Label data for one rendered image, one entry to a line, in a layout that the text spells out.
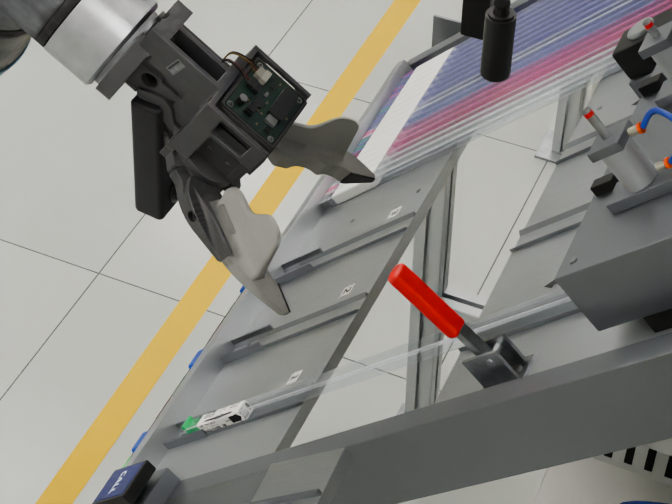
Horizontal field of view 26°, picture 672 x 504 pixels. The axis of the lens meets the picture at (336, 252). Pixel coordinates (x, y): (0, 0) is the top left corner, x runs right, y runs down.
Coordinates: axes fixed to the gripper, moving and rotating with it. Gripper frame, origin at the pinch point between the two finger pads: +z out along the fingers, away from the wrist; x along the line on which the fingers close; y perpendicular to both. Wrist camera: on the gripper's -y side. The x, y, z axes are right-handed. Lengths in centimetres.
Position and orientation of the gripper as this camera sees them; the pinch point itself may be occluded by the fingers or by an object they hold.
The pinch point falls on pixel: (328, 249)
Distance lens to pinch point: 105.2
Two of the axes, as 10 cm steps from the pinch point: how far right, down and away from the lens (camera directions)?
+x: 4.1, -6.5, 6.4
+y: 5.3, -4.0, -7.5
